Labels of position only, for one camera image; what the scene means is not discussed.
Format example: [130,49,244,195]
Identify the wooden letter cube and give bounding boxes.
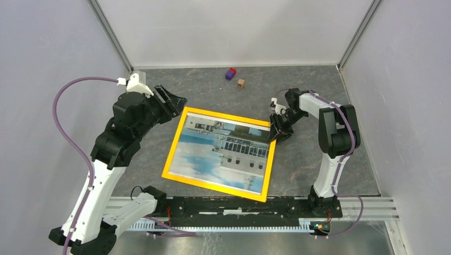
[237,79,245,88]

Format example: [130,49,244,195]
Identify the yellow wooden picture frame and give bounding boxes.
[162,107,275,202]

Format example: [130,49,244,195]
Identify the building and sky photo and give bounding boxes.
[166,112,270,195]

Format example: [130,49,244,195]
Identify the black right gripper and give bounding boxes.
[269,109,307,145]

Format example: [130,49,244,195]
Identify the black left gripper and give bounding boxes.
[135,83,188,140]

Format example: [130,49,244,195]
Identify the aluminium rail frame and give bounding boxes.
[69,66,410,255]

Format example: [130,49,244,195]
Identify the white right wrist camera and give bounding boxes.
[270,97,286,115]

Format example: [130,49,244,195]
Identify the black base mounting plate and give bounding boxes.
[164,196,343,227]

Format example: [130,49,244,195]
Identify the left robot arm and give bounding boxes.
[49,86,187,254]

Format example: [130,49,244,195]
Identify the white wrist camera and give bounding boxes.
[270,97,286,115]
[116,70,154,98]

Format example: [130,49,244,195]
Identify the purple and red block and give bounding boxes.
[224,67,236,81]

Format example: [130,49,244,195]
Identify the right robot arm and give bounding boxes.
[268,88,361,217]

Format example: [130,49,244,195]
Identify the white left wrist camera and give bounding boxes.
[116,70,154,98]

